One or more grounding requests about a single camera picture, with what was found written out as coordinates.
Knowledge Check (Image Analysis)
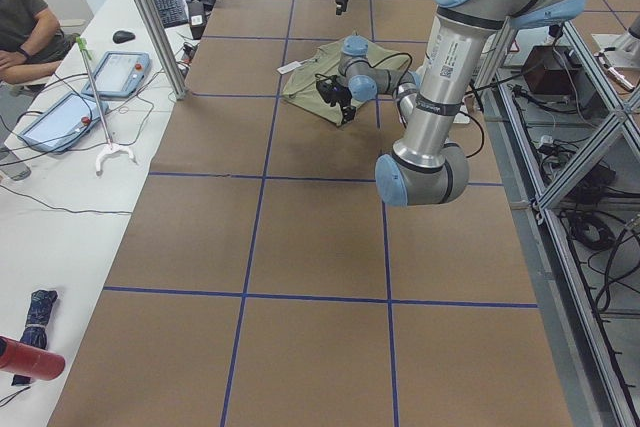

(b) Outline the sage green long-sleeve shirt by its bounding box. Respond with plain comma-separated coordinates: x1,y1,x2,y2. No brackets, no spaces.
281,36,401,127

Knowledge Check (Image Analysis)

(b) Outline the white shirt hang tag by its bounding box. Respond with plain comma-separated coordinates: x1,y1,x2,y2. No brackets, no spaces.
277,60,305,75

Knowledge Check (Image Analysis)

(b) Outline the black keyboard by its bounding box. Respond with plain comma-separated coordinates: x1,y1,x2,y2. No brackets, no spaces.
152,0,189,28

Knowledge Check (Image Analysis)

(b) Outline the upper teach pendant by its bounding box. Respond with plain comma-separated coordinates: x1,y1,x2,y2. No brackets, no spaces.
91,51,151,100

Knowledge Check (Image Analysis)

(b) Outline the teach pendant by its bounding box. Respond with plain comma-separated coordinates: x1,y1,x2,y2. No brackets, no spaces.
17,93,108,153
91,51,151,100

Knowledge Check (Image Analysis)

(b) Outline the black computer mouse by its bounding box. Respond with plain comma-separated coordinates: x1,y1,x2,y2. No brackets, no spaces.
112,30,136,44

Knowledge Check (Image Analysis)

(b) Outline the white grabber stick tool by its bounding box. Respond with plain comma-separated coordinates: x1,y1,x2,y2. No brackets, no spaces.
76,37,137,176

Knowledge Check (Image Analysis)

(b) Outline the lower teach pendant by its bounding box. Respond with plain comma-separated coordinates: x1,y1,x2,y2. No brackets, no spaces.
17,93,108,153

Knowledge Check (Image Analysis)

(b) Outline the seated person grey shirt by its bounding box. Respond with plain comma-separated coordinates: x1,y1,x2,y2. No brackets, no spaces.
1,0,74,84

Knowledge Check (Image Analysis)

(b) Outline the dark folded umbrella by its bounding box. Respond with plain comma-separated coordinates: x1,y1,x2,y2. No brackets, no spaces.
11,290,58,386

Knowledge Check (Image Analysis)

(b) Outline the red bottle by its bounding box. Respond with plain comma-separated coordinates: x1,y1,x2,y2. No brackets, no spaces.
1,337,66,381

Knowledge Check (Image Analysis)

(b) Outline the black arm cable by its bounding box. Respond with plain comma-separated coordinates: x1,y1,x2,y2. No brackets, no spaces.
369,51,486,158

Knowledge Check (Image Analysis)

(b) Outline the brown box under frame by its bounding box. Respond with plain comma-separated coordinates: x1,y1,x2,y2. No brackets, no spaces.
522,45,582,96

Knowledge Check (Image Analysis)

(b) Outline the aluminium frame post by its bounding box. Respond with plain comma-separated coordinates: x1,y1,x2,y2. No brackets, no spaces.
133,0,187,100

